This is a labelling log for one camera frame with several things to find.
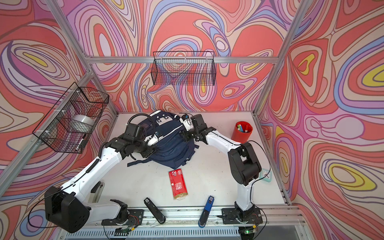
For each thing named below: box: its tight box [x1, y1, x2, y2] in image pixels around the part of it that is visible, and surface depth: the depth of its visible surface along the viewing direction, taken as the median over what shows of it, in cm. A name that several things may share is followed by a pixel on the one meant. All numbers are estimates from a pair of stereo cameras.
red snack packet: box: [168, 168, 189, 200], surface depth 85 cm
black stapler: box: [144, 197, 166, 224], surface depth 76 cm
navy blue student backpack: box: [127, 110, 200, 169], surface depth 88 cm
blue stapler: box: [198, 195, 215, 229], surface depth 75 cm
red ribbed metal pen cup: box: [231, 120, 253, 144], surface depth 97 cm
